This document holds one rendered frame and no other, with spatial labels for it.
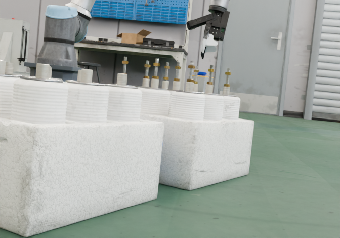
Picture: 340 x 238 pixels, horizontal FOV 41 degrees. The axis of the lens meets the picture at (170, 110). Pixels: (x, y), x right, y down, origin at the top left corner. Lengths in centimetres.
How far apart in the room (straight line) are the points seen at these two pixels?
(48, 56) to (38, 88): 94
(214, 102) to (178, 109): 14
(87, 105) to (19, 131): 17
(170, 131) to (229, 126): 22
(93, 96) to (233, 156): 63
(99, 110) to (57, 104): 11
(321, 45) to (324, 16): 40
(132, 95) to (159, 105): 31
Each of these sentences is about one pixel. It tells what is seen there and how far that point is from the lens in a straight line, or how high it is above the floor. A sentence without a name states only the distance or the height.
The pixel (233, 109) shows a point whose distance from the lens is 144.
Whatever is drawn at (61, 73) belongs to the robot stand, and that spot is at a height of 27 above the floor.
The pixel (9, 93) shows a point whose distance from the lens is 90.
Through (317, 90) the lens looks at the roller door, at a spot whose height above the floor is 41.
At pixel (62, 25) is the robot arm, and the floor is 45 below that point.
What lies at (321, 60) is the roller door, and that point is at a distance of 665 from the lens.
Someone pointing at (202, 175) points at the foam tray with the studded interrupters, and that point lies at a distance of 124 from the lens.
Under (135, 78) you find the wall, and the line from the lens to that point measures 665.
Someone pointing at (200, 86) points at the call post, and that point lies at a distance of 168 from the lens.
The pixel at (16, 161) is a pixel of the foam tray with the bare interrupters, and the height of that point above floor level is 12.
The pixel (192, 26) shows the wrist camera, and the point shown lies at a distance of 184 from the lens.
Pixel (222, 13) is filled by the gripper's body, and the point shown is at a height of 57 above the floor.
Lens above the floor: 26
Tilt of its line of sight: 3 degrees down
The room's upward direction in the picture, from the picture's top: 6 degrees clockwise
